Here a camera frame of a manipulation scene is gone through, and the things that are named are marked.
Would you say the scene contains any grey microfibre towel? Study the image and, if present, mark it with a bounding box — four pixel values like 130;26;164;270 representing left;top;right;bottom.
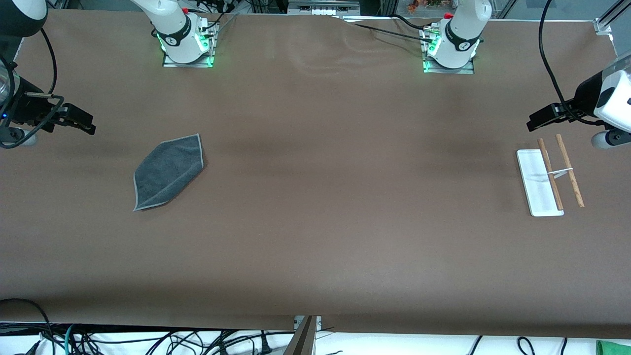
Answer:
133;133;205;213

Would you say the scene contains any white rack base tray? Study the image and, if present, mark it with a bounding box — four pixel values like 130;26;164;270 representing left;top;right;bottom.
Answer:
516;149;565;217

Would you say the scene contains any orange clutter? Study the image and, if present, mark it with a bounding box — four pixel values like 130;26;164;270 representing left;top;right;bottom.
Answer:
407;0;447;13

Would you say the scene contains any green cloth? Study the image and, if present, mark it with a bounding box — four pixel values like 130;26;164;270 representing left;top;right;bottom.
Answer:
596;339;631;355

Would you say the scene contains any brown slanted beam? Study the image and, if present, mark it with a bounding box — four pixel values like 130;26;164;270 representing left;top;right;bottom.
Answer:
285;317;317;355

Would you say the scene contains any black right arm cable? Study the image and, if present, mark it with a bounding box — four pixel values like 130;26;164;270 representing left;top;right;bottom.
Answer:
0;27;66;149

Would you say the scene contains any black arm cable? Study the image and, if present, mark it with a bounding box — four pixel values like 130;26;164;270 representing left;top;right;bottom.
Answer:
0;27;66;149
539;0;604;126

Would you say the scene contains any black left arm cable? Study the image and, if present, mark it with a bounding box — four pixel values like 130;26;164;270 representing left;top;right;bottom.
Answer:
539;0;604;126

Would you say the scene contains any aluminium frame post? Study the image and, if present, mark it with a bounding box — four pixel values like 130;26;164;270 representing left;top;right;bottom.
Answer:
594;0;631;35

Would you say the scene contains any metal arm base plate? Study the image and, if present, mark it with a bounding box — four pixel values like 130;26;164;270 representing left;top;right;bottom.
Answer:
163;20;220;68
420;27;475;74

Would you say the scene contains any black base cable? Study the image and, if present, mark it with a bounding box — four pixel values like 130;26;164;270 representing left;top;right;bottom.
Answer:
200;5;237;33

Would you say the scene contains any black cable on table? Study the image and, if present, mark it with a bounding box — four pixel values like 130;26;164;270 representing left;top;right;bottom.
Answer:
392;14;439;31
340;16;434;42

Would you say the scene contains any grey socket rail unit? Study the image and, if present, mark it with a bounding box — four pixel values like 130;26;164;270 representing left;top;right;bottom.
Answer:
288;0;360;15

